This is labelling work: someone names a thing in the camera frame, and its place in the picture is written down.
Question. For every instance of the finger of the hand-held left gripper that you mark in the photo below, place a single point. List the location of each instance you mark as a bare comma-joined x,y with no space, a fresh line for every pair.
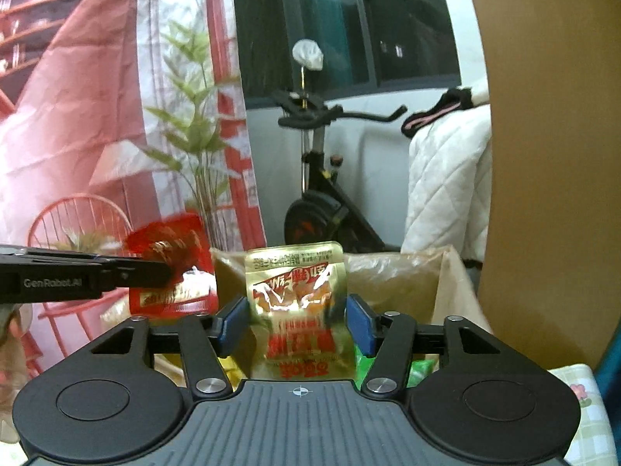
140,273

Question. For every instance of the teal curtain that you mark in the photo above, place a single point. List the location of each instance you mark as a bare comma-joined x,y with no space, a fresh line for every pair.
609,364

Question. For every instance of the red snack packet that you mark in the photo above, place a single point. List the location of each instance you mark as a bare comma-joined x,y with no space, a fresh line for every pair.
170,301

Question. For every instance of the yellow snack packet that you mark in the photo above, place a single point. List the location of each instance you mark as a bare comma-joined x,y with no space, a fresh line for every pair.
229,371

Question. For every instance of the brown cardboard box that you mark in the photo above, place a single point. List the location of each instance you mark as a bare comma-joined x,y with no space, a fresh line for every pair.
388,276

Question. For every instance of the black exercise bike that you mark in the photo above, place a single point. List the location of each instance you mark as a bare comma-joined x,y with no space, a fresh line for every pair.
315,213

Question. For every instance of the green checked bunny tablecloth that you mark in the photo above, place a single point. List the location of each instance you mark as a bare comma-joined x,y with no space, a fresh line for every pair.
582,412

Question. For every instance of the gold snack packet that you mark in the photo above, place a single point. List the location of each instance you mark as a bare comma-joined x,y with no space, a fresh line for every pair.
296,291

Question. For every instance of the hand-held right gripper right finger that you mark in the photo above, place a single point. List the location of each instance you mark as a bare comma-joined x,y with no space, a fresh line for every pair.
361,325

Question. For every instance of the black and pink garment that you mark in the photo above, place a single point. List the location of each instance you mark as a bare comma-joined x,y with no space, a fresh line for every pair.
436,111

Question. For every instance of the white quilted blanket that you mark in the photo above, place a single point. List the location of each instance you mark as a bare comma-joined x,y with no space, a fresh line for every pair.
446,179

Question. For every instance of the red printed backdrop cloth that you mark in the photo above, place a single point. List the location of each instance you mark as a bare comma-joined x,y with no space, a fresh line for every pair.
87,107

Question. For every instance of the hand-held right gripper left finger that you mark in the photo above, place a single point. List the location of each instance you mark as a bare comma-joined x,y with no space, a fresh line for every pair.
234,325

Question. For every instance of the wooden board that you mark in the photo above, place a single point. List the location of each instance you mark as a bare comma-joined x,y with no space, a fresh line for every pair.
543,155

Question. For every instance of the green snack packet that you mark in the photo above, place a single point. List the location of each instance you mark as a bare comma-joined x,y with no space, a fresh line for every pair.
419,371

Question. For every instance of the white cloth cap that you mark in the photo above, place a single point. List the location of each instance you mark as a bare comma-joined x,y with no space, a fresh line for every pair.
308,54

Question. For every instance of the dark framed window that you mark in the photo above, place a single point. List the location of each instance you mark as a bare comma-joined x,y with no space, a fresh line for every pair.
407,19

